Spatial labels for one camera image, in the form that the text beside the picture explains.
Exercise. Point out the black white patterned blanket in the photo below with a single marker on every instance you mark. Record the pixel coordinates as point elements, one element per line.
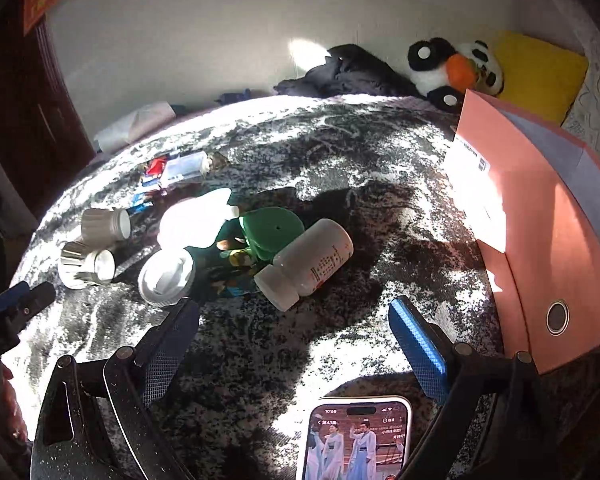
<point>236,406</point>

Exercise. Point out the smartphone with video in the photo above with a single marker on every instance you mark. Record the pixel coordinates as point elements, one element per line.
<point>355,437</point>

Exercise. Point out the white round lid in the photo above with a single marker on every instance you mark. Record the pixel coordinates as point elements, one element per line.
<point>166,277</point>

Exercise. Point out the white pill bottle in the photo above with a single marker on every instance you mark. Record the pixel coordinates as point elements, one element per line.
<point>305,264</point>

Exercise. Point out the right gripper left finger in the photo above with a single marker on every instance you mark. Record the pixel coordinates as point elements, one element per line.
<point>160,352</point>

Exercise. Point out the white plastic bottle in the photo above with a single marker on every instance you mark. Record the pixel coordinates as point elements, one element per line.
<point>196,221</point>

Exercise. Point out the red small cap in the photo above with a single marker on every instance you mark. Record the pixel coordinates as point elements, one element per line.
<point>155,168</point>

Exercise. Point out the panda plush toy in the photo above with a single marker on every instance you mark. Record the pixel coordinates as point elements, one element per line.
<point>442,73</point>

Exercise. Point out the pink storage box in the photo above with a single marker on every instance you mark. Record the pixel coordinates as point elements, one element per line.
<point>531,194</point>

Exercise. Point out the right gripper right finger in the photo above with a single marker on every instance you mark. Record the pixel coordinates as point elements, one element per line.
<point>426,348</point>

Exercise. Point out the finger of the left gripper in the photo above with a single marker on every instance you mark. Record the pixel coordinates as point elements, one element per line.
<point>18,306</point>

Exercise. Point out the silver white jar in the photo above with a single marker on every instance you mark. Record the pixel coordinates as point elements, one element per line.
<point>104,227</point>
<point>80,265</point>

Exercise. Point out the clear plastic case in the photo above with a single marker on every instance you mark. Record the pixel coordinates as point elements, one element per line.
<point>185,169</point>

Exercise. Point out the blue small object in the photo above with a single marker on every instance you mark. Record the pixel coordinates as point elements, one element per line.
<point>234,97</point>

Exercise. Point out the black clothing pile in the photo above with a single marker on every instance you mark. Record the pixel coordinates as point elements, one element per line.
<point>348,69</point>

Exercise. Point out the colourful snack packet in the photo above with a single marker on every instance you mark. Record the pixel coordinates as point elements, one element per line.
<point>226,269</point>

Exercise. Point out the yellow pillow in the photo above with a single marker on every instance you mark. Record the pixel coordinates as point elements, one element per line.
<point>539,77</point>

